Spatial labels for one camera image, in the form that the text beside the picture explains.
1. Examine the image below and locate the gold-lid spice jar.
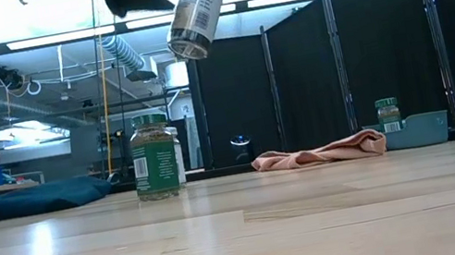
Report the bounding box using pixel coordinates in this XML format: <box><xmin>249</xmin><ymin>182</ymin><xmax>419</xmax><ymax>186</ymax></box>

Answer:
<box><xmin>159</xmin><ymin>0</ymin><xmax>240</xmax><ymax>66</ymax></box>

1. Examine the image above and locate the green-lid spice jar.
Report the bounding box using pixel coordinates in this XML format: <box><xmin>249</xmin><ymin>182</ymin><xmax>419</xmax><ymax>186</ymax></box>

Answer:
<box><xmin>124</xmin><ymin>110</ymin><xmax>185</xmax><ymax>205</ymax></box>
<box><xmin>373</xmin><ymin>96</ymin><xmax>404</xmax><ymax>136</ymax></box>

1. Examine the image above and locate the white cylindrical fixture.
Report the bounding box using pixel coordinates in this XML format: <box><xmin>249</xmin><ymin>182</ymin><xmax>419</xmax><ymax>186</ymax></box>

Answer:
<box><xmin>162</xmin><ymin>59</ymin><xmax>192</xmax><ymax>91</ymax></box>

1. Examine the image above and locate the black tower device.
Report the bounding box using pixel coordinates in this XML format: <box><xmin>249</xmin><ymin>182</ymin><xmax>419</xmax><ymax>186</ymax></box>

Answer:
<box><xmin>228</xmin><ymin>132</ymin><xmax>257</xmax><ymax>165</ymax></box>

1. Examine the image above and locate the white counter board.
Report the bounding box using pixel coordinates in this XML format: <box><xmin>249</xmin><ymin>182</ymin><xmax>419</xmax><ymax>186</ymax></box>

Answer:
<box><xmin>0</xmin><ymin>137</ymin><xmax>74</xmax><ymax>167</ymax></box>

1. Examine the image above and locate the pink folded cloth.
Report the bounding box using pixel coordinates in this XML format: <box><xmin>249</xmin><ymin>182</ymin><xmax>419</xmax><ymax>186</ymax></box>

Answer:
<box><xmin>249</xmin><ymin>126</ymin><xmax>390</xmax><ymax>178</ymax></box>

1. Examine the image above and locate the navy blue folded cloth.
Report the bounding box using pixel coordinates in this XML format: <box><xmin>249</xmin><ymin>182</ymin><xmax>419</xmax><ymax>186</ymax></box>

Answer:
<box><xmin>0</xmin><ymin>170</ymin><xmax>116</xmax><ymax>222</ymax></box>

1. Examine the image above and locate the teal plastic bin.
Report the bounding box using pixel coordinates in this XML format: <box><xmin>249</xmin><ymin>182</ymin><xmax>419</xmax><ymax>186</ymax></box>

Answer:
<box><xmin>361</xmin><ymin>108</ymin><xmax>453</xmax><ymax>157</ymax></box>

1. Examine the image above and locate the ribbed flexible duct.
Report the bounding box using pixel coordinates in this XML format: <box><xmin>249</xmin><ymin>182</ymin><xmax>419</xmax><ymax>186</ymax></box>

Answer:
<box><xmin>98</xmin><ymin>30</ymin><xmax>149</xmax><ymax>79</ymax></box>

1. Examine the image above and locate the yellow hanging strap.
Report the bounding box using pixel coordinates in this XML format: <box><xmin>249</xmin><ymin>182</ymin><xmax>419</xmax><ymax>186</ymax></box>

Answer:
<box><xmin>77</xmin><ymin>0</ymin><xmax>128</xmax><ymax>176</ymax></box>

